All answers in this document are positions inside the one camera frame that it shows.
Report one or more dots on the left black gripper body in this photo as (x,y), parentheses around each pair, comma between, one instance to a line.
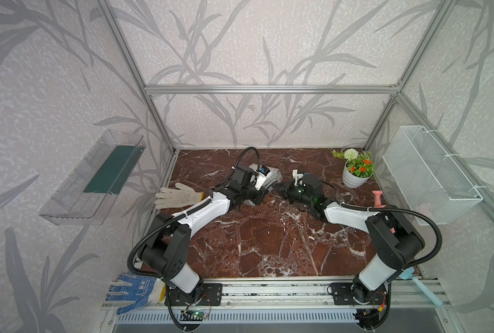
(250,193)

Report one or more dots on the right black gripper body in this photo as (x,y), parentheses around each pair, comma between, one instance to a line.
(295,195)

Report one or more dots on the silver aluminium poker case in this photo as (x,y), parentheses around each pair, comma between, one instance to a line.
(256,197)

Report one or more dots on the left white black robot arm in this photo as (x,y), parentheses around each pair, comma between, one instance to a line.
(163,252)

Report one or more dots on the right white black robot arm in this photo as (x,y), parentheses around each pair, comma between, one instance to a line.
(395,239)

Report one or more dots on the potted artificial flower plant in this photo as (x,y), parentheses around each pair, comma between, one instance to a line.
(359,166)

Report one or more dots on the white work glove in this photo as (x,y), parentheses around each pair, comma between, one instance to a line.
(179,196)

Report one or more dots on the pink watering can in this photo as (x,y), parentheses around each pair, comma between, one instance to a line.
(378,204)

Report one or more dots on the light blue garden trowel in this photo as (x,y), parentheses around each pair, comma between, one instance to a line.
(408,274)

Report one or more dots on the green circuit board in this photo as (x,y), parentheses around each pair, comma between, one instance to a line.
(194,315)

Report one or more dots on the blue dotted work glove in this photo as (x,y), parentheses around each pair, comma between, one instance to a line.
(132,292)

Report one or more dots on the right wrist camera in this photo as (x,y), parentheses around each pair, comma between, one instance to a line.
(297,176)

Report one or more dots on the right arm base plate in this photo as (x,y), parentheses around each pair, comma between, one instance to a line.
(347,293)

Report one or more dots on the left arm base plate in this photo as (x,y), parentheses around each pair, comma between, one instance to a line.
(205,294)

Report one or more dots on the white wire mesh basket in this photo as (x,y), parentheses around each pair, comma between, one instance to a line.
(429,179)

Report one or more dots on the clear plastic wall shelf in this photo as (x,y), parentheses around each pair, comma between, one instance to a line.
(88,194)

